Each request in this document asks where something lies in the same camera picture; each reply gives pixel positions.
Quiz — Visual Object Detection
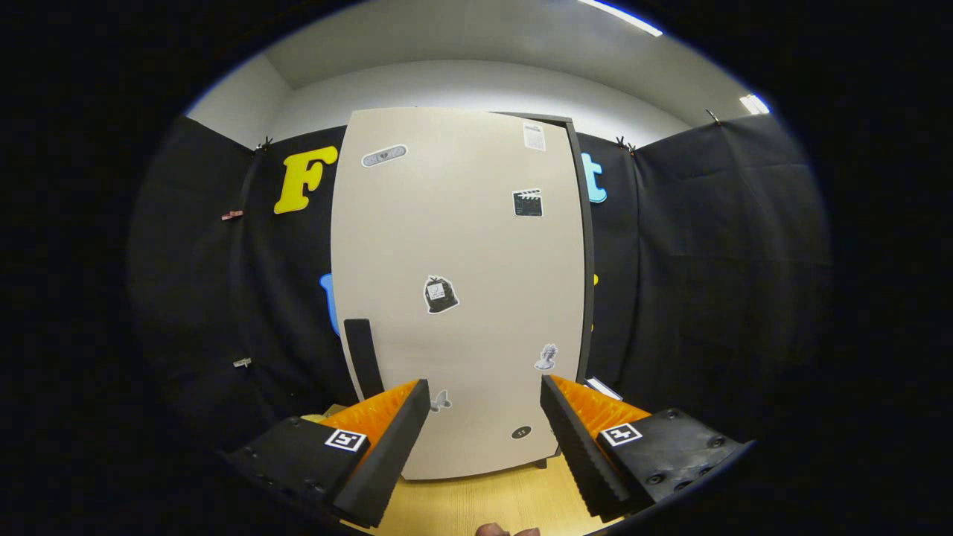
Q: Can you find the black backdrop cloth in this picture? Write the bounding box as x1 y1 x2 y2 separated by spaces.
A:
127 112 831 462

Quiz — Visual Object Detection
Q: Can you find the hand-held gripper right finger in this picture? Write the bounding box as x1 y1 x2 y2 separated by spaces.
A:
539 374 748 522

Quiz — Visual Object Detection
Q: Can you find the long ceiling light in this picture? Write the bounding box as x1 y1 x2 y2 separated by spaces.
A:
577 0 664 38

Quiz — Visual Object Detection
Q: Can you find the black door handle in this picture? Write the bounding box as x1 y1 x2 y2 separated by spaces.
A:
343 319 386 401

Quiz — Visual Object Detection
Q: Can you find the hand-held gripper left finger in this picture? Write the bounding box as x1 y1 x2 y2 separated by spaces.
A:
222 378 433 529

